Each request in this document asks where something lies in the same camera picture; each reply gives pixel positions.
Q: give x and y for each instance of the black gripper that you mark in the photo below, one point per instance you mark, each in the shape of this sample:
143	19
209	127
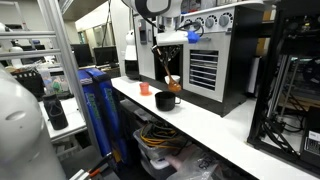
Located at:
170	48

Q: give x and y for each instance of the wooden spoon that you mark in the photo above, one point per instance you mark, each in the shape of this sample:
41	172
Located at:
174	87

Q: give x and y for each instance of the orange plastic cup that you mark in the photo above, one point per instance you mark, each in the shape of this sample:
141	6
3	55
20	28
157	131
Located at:
144	87

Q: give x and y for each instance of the white bowl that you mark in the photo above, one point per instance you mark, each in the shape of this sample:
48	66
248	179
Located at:
175	78

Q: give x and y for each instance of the white and black appliance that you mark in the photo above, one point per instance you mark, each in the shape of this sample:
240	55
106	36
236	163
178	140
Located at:
131	56

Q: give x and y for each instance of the black computer monitor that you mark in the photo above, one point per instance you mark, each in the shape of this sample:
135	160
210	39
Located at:
81	55
106	55

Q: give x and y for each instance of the pink soft object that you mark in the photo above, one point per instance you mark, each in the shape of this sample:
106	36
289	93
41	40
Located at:
180	158

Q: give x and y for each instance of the plastic bin with white lid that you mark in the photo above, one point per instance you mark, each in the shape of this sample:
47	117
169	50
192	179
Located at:
156	168

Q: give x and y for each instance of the white side table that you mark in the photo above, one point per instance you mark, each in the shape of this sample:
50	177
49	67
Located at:
71	116

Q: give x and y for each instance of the clear plastic container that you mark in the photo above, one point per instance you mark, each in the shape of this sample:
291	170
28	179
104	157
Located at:
56	83

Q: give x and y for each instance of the clear plastic bag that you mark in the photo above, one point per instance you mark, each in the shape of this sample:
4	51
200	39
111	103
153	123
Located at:
196	168

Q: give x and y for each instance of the black water bottle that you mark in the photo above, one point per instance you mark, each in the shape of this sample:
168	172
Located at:
55	113

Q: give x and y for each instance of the black crate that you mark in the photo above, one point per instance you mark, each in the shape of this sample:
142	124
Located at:
31	83

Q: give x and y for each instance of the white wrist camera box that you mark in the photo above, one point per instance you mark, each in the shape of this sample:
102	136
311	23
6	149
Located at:
171	37

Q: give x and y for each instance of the aluminium frame post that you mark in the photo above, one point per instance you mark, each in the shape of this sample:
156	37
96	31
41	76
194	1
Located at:
63	50

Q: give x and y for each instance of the black metal frame machine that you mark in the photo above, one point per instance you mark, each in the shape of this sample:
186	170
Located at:
293	100

